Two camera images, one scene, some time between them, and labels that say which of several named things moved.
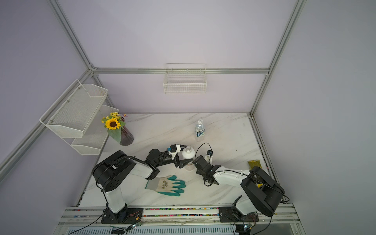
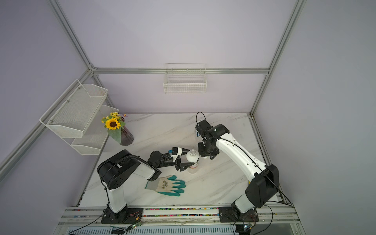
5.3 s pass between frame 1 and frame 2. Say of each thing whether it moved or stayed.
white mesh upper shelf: stayed
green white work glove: stayed
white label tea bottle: moved
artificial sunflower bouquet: stayed
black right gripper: moved
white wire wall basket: stayed
